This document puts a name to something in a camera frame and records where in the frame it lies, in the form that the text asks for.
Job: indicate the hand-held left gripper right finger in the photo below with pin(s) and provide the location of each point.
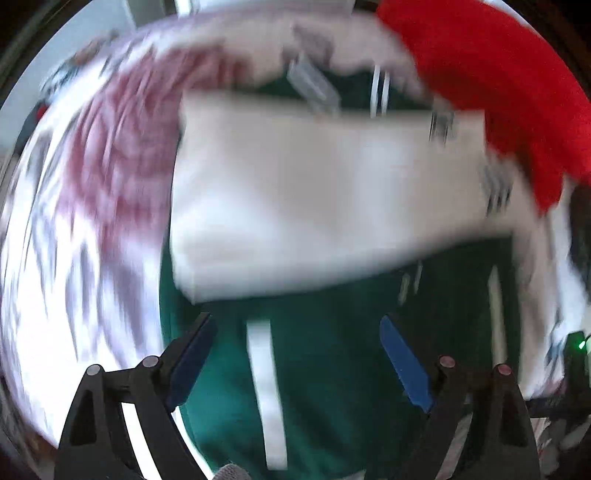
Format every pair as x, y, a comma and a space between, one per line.
406, 369

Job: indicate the red blanket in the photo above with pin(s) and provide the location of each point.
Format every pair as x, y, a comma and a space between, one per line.
485, 83

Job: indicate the green and white varsity jacket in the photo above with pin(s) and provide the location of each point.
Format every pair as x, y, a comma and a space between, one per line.
332, 369

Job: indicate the black leather jacket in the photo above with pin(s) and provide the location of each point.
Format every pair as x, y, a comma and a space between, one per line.
582, 230

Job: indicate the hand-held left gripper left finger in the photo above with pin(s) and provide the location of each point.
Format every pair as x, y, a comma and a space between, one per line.
189, 364

